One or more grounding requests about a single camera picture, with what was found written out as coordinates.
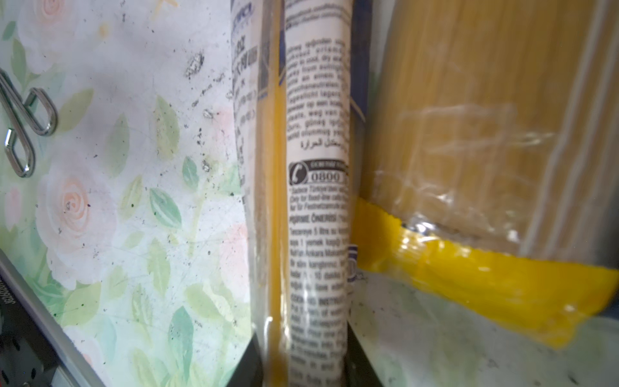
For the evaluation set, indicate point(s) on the yellow spaghetti bag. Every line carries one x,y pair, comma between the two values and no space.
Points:
490,172

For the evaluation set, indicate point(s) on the metal scissors tongs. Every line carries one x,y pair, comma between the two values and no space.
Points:
17,145

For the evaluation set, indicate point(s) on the grey white spaghetti bag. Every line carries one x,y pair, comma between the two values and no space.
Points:
300,75

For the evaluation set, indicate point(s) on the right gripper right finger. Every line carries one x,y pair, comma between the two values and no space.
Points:
358,370

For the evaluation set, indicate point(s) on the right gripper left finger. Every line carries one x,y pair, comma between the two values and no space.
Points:
249,371

